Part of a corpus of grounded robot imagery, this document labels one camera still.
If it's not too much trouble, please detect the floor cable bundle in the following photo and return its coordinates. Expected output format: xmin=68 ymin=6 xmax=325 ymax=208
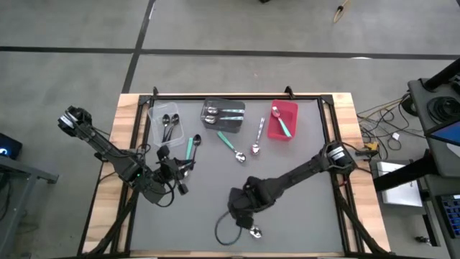
xmin=355 ymin=94 xmax=414 ymax=152

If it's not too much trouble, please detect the keyboard with coloured keys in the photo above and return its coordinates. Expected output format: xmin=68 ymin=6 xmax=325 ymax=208
xmin=441 ymin=196 xmax=460 ymax=238

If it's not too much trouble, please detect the grey side table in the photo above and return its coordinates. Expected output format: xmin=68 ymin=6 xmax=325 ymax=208
xmin=0 ymin=154 xmax=60 ymax=259

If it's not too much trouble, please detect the yellow floor cable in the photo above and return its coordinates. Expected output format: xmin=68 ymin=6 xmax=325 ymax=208
xmin=333 ymin=0 xmax=350 ymax=23

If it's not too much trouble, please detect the black device with blue light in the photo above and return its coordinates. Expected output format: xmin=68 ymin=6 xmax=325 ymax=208
xmin=0 ymin=132 xmax=23 ymax=161

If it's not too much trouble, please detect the black pole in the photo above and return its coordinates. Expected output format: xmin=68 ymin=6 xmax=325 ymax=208
xmin=423 ymin=59 xmax=460 ymax=91

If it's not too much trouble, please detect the dark grey translucent container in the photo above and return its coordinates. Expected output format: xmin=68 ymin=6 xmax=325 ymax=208
xmin=199 ymin=96 xmax=247 ymax=134

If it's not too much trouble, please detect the coiled black cable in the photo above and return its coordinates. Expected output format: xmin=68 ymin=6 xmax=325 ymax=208
xmin=426 ymin=96 xmax=460 ymax=125

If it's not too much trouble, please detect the red plastic container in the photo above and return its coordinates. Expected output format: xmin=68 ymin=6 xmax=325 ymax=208
xmin=267 ymin=99 xmax=300 ymax=141

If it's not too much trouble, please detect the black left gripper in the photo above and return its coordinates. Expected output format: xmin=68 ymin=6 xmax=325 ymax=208
xmin=153 ymin=145 xmax=196 ymax=196

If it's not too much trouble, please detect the white box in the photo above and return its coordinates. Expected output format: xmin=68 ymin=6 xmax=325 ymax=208
xmin=380 ymin=161 xmax=424 ymax=208

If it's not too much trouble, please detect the clear plastic container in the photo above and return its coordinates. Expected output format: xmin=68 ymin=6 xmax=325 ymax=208
xmin=148 ymin=101 xmax=186 ymax=148

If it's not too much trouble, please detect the grey equipment cart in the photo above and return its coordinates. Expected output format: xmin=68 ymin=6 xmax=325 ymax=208
xmin=408 ymin=77 xmax=460 ymax=179

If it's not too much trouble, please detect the blue laptop screen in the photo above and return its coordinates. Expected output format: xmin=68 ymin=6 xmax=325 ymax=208
xmin=425 ymin=120 xmax=460 ymax=147

